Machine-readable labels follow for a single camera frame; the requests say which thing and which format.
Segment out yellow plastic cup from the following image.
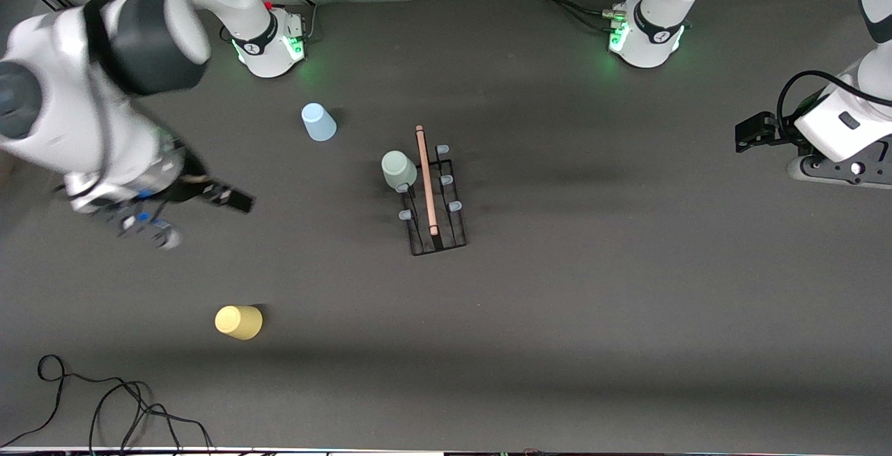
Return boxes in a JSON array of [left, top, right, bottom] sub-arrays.
[[215, 305, 264, 341]]

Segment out pale green plastic cup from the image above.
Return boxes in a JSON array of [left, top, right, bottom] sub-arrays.
[[381, 150, 419, 192]]

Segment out black wire cup holder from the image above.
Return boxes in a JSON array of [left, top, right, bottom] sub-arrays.
[[390, 125, 469, 257]]

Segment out light blue plastic cup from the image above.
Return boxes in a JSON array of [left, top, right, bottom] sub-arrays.
[[301, 102, 337, 142]]

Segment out dark grey table cloth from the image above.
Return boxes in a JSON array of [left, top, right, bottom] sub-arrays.
[[0, 0, 892, 454]]

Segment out black right arm base cables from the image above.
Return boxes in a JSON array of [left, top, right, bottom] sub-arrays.
[[251, 0, 319, 42]]

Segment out black loose floor cable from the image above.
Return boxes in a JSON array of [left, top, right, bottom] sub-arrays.
[[0, 354, 214, 454]]

